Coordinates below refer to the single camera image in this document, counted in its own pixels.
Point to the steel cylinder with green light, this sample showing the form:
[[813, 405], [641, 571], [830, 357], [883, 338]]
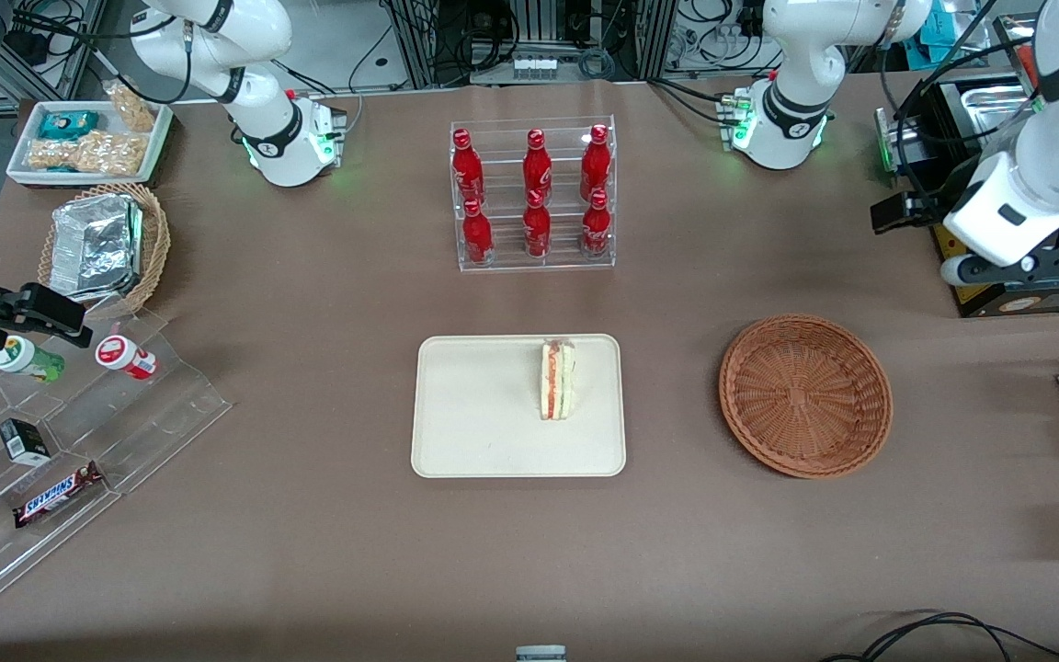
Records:
[[888, 147]]

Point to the cream rectangular serving tray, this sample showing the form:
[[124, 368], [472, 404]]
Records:
[[474, 405]]

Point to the Snickers chocolate bar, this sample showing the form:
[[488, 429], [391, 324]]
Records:
[[59, 495]]

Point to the teal box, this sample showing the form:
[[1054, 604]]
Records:
[[939, 35]]

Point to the triangular sandwich with orange filling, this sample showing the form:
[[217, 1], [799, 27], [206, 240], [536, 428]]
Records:
[[557, 382]]

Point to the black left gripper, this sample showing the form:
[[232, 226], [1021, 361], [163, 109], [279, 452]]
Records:
[[938, 203]]

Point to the teal snack packet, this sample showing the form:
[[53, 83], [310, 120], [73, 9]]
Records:
[[68, 124]]

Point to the red cola bottle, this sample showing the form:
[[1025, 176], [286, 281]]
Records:
[[595, 165], [596, 230], [478, 237], [468, 170], [537, 230], [537, 170]]

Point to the small clear peanut snack bag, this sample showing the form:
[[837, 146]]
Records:
[[132, 106]]

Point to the white power strip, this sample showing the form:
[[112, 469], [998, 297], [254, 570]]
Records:
[[534, 66]]

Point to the red bottle with white cap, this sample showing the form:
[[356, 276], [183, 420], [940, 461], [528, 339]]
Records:
[[125, 357]]

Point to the clear acrylic bottle rack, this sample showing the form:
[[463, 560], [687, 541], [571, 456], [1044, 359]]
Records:
[[502, 184]]

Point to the light tan wicker basket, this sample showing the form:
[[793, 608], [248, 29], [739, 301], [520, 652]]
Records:
[[154, 248]]

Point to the round brown wicker basket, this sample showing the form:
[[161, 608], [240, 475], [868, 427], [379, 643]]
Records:
[[805, 395]]

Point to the small grey device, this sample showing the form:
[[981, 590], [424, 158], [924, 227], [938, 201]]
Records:
[[540, 654]]

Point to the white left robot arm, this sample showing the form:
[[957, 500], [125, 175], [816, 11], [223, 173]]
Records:
[[1044, 184]]

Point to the clear acrylic stepped display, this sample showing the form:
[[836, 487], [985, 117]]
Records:
[[153, 414]]

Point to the green bottle with white cap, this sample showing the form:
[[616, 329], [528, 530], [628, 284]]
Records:
[[28, 360]]

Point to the long clear peanut snack bag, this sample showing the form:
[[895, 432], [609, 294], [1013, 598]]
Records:
[[88, 154]]

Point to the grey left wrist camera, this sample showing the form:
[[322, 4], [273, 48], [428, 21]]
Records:
[[957, 271]]

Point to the white rectangular snack tray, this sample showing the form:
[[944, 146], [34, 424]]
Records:
[[24, 165]]

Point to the black machine with yellow panel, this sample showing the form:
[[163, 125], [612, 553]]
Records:
[[1044, 302]]

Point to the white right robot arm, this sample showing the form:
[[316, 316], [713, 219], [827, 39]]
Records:
[[254, 83]]

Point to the small black carton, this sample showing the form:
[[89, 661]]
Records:
[[24, 441]]

